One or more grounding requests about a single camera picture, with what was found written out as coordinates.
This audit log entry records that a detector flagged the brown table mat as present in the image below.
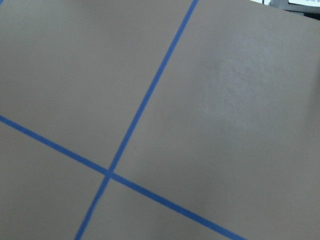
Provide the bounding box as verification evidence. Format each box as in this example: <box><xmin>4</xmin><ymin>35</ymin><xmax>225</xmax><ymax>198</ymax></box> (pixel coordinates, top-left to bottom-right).
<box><xmin>0</xmin><ymin>0</ymin><xmax>320</xmax><ymax>240</ymax></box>

